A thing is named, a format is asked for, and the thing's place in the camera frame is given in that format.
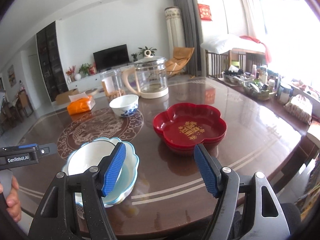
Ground green potted plant right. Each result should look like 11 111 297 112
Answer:
138 46 157 57

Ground person left hand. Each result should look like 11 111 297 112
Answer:
6 176 22 223

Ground white tv cabinet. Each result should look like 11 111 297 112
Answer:
67 63 134 92

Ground white standing air conditioner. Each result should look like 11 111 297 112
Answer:
164 7 185 57

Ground dining chair wooden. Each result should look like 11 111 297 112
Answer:
15 89 34 118

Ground black display cabinet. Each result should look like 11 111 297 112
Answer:
36 22 68 102

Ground red wall hanging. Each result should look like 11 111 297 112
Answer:
198 4 212 21

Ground small dark potted plant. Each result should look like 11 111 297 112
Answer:
131 53 138 62

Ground white sheer curtain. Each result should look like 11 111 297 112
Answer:
242 0 259 38

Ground green potted plant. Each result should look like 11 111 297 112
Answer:
138 46 157 57
79 63 92 76

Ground orange lounge chair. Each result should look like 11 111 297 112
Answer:
165 47 194 77

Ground green potted plant left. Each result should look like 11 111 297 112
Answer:
79 63 92 76

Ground wooden crib with bedding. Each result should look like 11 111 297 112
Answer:
201 34 271 78

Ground orange tissue pack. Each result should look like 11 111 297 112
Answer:
67 92 95 115

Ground cardboard box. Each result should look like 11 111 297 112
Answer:
55 89 79 105

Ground glass kettle cream handle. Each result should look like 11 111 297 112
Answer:
122 56 169 99

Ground red flowers vase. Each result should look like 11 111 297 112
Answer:
66 66 76 82

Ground red flower plate far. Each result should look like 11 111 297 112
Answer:
152 102 227 155

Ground tray of cosmetic bottles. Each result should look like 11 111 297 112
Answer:
222 64 293 105

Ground white bowl blue flowers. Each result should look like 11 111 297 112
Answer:
109 94 139 117

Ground grey curtain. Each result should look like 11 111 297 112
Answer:
173 0 207 76

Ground black flat television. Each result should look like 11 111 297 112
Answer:
93 44 130 72

